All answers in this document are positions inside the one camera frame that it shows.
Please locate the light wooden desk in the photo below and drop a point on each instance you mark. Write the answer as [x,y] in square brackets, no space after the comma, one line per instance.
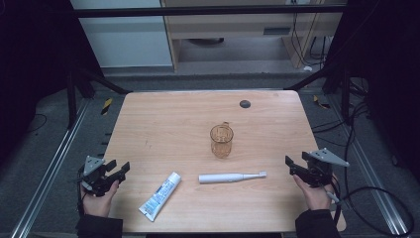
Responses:
[231,24]

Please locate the small white floor object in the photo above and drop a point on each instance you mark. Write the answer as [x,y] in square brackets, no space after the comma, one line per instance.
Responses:
[307,68]

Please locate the white toothpaste tube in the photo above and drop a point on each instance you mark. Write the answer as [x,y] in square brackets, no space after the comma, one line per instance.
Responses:
[160,196]

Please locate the amber transparent cup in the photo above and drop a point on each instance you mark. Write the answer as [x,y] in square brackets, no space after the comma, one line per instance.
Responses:
[221,142]

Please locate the dark round table grommet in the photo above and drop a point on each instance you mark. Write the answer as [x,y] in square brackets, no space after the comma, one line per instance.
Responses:
[245,104]

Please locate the black metal stand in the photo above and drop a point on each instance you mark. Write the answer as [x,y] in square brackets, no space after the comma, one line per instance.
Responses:
[71,99]
[345,95]

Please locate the person's left hand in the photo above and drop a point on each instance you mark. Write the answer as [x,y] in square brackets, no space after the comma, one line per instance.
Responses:
[99,205]

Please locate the white cabinet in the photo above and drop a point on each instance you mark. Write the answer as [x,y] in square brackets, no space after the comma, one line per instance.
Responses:
[125,43]

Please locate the dark curtain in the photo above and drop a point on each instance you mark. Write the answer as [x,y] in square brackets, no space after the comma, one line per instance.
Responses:
[389,66]
[33,66]

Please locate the white electric toothbrush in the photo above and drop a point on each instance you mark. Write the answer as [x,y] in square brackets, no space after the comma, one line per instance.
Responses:
[228,178]

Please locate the aluminium floor rail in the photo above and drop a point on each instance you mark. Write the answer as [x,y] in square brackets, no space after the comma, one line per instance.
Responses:
[369,172]
[49,168]

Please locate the yellow black tape strip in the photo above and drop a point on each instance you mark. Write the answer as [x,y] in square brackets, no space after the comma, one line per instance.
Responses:
[321,103]
[106,106]

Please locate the person's right hand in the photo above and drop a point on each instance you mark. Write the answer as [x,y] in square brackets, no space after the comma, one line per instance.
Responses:
[313,198]

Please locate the black horizontal frame bar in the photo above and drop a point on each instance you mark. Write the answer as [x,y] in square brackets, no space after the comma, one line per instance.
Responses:
[198,11]

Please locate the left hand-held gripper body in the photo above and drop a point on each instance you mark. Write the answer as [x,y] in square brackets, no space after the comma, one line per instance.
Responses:
[94,180]

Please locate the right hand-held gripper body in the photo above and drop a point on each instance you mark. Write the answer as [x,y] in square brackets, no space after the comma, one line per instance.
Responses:
[318,168]

